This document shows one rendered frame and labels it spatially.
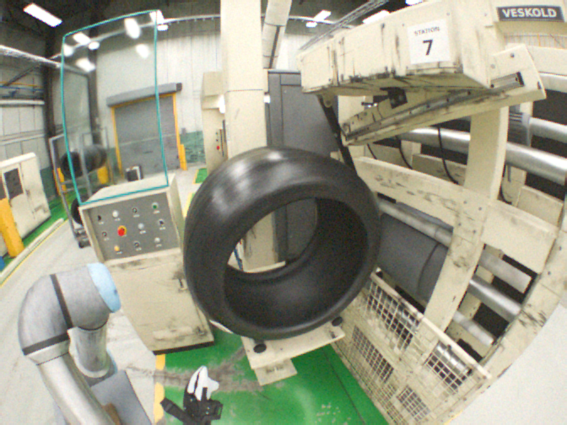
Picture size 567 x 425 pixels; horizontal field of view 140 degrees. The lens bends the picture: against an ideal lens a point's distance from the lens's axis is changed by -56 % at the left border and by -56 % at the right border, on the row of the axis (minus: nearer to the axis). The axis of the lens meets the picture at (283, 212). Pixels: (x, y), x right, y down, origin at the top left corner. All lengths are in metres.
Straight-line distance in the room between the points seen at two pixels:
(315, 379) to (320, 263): 1.00
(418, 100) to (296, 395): 1.64
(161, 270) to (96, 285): 0.94
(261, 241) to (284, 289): 0.21
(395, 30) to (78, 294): 0.80
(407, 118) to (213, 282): 0.62
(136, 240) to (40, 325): 1.01
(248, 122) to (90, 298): 0.69
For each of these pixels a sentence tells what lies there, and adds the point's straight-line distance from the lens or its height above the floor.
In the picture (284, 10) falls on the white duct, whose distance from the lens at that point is 1.36.
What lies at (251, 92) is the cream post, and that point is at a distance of 0.83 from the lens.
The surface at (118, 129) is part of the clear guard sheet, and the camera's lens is 1.26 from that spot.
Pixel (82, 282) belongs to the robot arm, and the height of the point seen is 1.31.
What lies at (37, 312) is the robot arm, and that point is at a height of 1.32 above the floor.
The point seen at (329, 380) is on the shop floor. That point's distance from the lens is 1.72.
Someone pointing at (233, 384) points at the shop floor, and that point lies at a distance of 1.74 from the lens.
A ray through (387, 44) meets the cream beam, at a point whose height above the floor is 1.71.
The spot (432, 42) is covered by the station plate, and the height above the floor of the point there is 1.70.
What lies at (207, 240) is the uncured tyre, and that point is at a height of 1.32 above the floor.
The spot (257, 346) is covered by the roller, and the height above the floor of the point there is 0.92.
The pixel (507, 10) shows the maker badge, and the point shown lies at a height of 1.91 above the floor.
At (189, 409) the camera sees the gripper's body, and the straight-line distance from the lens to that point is 0.68.
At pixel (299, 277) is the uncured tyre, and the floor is 0.95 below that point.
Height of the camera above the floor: 1.54
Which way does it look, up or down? 23 degrees down
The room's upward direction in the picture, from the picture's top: 3 degrees counter-clockwise
